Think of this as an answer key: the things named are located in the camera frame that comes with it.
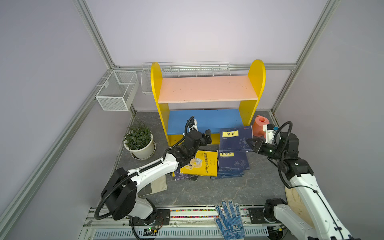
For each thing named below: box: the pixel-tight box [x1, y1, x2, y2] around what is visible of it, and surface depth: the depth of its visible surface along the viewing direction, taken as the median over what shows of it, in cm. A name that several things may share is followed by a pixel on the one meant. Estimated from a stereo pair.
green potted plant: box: [122, 121, 152, 150], surface depth 86 cm
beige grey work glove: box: [137, 174, 168, 198], surface depth 85 cm
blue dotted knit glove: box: [215, 200, 245, 240], surface depth 74 cm
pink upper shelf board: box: [158, 75, 259, 103], surface depth 78 cm
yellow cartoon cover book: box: [180, 150, 218, 177], surface depth 86 cm
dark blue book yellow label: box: [219, 125, 253, 151], surface depth 79 cm
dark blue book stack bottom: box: [210, 168, 250, 180], surface depth 88 cm
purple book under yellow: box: [175, 168, 199, 181], surface depth 84 cm
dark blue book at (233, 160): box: [218, 150, 250, 171], surface depth 91 cm
